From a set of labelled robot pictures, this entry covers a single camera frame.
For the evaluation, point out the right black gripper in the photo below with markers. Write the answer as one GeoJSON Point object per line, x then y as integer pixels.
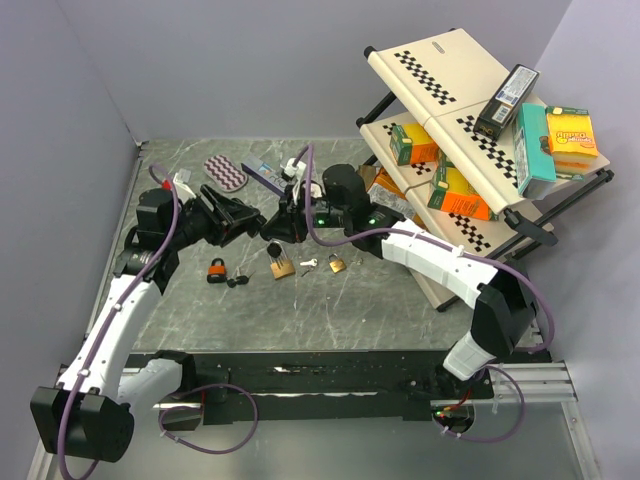
{"type": "Point", "coordinates": [287, 225]}

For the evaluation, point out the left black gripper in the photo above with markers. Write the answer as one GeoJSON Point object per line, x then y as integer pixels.
{"type": "Point", "coordinates": [222, 233]}

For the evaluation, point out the black padlock with keys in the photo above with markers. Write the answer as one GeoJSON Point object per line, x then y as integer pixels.
{"type": "Point", "coordinates": [274, 251]}

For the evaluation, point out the long shackle brass padlock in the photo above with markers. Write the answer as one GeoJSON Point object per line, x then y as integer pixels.
{"type": "Point", "coordinates": [281, 266]}

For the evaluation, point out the silver key pair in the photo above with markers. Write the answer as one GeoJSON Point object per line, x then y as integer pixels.
{"type": "Point", "coordinates": [308, 266]}

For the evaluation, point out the orange black padlock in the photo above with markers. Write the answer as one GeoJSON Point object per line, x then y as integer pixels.
{"type": "Point", "coordinates": [217, 272]}

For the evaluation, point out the small brass padlock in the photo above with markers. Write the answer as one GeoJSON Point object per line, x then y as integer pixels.
{"type": "Point", "coordinates": [336, 263]}

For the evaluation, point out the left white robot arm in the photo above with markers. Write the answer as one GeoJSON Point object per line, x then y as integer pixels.
{"type": "Point", "coordinates": [91, 411]}

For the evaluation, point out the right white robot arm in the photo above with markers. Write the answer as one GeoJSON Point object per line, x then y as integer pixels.
{"type": "Point", "coordinates": [500, 296]}

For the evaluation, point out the pink striped oval sponge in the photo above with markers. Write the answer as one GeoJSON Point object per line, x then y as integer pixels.
{"type": "Point", "coordinates": [225, 174]}

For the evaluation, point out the purple toothpaste box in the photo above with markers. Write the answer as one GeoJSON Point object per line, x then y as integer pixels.
{"type": "Point", "coordinates": [265, 175]}

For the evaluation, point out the upper orange green box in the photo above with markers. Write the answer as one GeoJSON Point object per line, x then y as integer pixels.
{"type": "Point", "coordinates": [410, 144]}

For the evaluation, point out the orange green box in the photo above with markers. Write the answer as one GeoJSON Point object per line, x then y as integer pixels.
{"type": "Point", "coordinates": [452, 193]}
{"type": "Point", "coordinates": [410, 144]}

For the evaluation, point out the lower orange green box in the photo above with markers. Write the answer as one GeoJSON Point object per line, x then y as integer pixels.
{"type": "Point", "coordinates": [452, 193]}

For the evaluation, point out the beige checkered shelf rack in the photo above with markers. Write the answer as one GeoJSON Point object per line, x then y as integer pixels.
{"type": "Point", "coordinates": [443, 82]}

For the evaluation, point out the black rectangular box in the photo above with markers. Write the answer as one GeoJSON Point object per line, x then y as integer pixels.
{"type": "Point", "coordinates": [504, 104]}

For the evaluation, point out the teal box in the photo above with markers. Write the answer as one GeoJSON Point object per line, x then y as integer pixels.
{"type": "Point", "coordinates": [535, 168]}

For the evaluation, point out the orange sponge pack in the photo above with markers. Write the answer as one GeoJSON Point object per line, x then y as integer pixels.
{"type": "Point", "coordinates": [571, 140]}

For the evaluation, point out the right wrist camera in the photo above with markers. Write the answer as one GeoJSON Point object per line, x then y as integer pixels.
{"type": "Point", "coordinates": [294, 171]}

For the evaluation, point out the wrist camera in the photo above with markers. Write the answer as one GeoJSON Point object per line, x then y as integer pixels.
{"type": "Point", "coordinates": [181, 183]}
{"type": "Point", "coordinates": [294, 171]}

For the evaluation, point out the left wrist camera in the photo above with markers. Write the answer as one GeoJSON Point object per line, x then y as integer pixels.
{"type": "Point", "coordinates": [181, 183]}

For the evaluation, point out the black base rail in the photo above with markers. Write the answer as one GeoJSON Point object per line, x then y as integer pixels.
{"type": "Point", "coordinates": [347, 384]}

